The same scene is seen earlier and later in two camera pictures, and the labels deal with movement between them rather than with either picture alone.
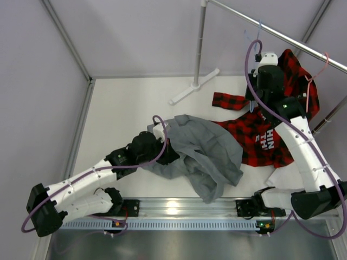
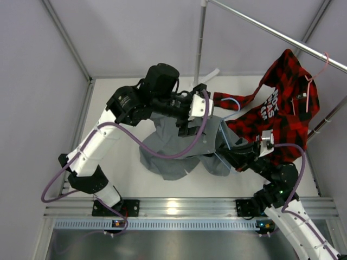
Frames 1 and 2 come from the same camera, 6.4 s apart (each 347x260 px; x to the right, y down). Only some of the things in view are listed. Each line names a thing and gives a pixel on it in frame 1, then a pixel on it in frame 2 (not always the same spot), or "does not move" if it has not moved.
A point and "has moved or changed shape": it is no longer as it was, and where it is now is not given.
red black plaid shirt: (263, 146) does not move
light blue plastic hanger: (254, 43) -> (222, 162)
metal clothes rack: (225, 7) does not move
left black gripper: (169, 155) -> (184, 130)
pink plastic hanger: (312, 78) does not move
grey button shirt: (205, 151) has moved or changed shape
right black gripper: (252, 78) -> (241, 156)
